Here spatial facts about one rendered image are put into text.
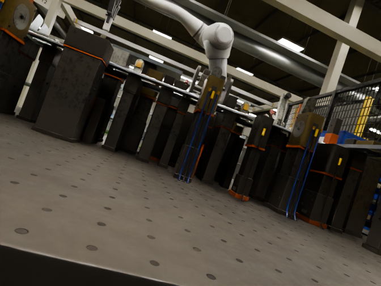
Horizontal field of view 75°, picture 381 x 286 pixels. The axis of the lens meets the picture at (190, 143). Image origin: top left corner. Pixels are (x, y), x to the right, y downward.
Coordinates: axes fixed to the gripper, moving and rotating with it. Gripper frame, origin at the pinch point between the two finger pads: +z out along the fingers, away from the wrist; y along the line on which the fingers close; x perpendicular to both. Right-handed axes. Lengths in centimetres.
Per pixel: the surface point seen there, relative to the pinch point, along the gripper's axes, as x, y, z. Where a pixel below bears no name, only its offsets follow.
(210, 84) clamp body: 54, 55, 26
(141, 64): 26.0, 20.8, 18.6
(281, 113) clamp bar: 96, 19, 15
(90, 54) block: 16, 54, 30
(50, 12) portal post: -305, -519, -161
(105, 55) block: 20, 53, 29
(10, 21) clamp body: -6, 56, 30
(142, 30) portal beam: -90, -537, -212
